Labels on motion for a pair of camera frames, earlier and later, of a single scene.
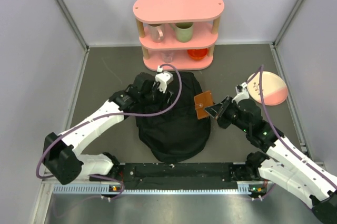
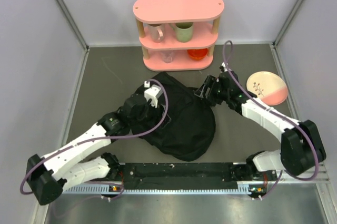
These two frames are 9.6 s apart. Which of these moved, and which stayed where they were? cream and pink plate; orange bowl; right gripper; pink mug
Moved: right gripper
Stayed: cream and pink plate; pink mug; orange bowl
